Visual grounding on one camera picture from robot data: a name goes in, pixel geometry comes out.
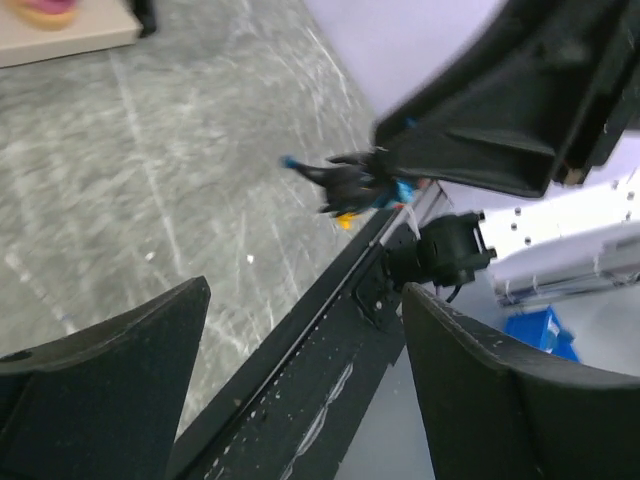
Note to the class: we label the pink strawberry tart toy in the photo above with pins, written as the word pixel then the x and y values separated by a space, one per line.
pixel 48 15

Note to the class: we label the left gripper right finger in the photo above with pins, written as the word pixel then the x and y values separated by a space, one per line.
pixel 496 408

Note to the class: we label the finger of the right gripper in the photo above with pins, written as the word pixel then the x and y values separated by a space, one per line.
pixel 543 96

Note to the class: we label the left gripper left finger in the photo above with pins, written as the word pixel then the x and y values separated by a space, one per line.
pixel 105 402

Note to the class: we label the black dragon toy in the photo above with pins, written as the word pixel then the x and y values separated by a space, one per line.
pixel 355 184

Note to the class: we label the blue plastic bin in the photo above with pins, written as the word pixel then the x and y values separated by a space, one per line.
pixel 543 330

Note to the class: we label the beige three-tier shelf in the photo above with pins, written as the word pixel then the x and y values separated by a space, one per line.
pixel 98 25

